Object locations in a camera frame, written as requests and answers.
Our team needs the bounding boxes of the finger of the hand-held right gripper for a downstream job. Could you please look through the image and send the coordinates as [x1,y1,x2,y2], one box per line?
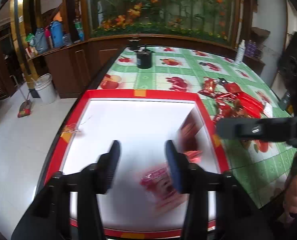
[217,117,297,140]

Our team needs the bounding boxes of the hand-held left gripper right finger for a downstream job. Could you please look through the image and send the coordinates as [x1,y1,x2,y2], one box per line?
[165,139,274,240]

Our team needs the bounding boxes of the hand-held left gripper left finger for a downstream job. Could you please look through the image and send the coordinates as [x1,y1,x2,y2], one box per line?
[11,140,121,240]

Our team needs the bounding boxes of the pink snack packet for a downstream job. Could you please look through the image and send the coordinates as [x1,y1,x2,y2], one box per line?
[140,164,189,208]

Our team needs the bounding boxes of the large red snack packet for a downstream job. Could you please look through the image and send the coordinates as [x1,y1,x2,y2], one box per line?
[235,91,265,119]

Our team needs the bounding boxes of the small red snack packet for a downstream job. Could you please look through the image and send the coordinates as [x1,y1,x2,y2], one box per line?
[212,102,235,123]
[225,82,241,94]
[213,92,239,103]

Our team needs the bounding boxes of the red cardboard box tray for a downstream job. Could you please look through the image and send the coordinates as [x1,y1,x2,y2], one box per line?
[44,89,230,239]

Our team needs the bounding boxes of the red gold print snack packet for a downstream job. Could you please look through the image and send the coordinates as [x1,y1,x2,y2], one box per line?
[198,77,218,95]

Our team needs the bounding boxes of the black speaker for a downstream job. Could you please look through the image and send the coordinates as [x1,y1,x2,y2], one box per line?
[278,31,297,93]

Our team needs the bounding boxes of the white spray bottle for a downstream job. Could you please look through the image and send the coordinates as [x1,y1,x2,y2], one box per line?
[235,39,246,65]

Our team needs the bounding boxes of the dark maroon table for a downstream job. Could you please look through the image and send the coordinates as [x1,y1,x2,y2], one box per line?
[36,36,297,230]

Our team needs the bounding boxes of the fruit print green tablecloth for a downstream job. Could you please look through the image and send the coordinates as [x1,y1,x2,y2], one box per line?
[97,45,297,209]

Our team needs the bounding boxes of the white plastic bucket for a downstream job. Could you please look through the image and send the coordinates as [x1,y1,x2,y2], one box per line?
[34,74,58,105]

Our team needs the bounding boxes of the brown wooden cabinet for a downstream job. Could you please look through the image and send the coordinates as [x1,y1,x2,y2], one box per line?
[26,34,266,99]

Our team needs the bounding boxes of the broom with red bristles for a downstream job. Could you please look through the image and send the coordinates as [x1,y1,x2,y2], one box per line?
[12,76,34,118]

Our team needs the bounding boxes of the black jar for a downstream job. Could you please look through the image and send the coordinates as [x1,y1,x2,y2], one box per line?
[136,44,152,69]

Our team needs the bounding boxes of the green plastic bottle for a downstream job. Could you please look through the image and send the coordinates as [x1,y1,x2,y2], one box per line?
[74,17,85,42]

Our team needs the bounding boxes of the blue thermos flask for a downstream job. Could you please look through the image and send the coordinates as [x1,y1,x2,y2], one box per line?
[50,21,64,48]

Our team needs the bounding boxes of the grey blue kettle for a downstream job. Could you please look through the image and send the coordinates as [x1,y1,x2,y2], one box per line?
[34,27,49,54]

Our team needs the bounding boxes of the pink bottle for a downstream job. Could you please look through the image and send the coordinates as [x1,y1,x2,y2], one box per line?
[45,27,53,48]

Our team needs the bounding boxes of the artificial flower display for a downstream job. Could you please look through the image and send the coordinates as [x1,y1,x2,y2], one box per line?
[89,0,235,43]

